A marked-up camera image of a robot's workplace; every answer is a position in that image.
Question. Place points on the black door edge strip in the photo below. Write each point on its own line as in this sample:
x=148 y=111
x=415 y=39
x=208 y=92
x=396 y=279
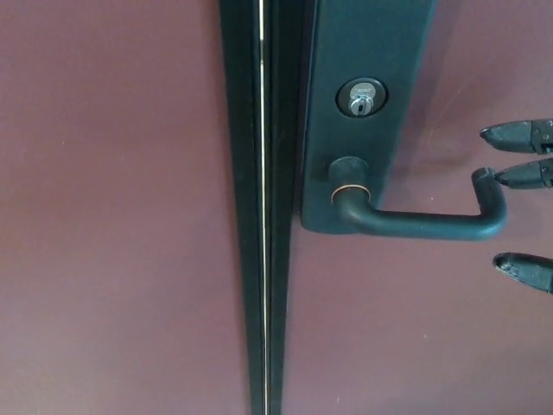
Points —
x=244 y=173
x=281 y=173

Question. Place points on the silver keyhole lock cylinder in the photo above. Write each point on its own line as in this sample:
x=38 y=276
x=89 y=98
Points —
x=361 y=97

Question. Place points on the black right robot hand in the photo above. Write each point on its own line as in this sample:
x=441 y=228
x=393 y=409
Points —
x=518 y=136

